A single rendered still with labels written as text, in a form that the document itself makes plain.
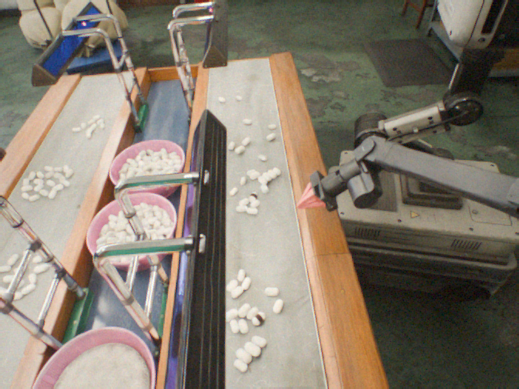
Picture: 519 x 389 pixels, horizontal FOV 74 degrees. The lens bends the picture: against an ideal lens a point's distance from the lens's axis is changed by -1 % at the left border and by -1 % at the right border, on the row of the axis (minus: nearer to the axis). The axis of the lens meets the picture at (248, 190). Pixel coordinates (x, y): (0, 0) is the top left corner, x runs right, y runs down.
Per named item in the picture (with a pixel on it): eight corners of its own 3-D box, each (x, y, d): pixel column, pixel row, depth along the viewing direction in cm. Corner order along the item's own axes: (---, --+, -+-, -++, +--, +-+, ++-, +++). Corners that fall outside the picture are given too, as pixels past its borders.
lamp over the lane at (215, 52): (228, 3, 153) (225, -15, 148) (227, 67, 110) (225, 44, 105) (210, 5, 154) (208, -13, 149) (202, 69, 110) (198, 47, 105)
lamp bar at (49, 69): (105, 17, 155) (99, -1, 150) (56, 85, 112) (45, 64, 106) (87, 18, 156) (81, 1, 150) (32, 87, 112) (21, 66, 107)
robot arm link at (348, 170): (368, 162, 89) (356, 150, 85) (376, 181, 84) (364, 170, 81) (344, 177, 92) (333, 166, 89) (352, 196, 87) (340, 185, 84)
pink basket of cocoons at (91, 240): (171, 201, 121) (164, 182, 115) (193, 260, 104) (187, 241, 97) (94, 229, 115) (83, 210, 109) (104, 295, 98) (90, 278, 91)
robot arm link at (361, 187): (392, 151, 85) (371, 136, 81) (411, 184, 77) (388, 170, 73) (355, 180, 92) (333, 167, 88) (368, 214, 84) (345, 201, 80)
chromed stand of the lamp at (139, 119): (149, 108, 166) (117, 10, 135) (142, 133, 152) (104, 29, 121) (110, 112, 167) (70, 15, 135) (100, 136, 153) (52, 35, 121)
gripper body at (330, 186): (317, 200, 86) (343, 184, 83) (310, 173, 93) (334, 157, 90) (333, 212, 89) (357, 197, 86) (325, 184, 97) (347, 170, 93)
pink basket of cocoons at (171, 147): (192, 156, 138) (187, 136, 131) (186, 205, 119) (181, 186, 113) (127, 162, 139) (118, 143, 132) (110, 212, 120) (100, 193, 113)
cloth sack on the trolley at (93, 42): (133, 26, 378) (121, -12, 352) (111, 55, 327) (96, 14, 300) (84, 30, 383) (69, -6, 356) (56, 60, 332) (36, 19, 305)
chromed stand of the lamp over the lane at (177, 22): (232, 99, 165) (218, -2, 133) (232, 123, 151) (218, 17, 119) (192, 103, 166) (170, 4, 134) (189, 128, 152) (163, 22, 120)
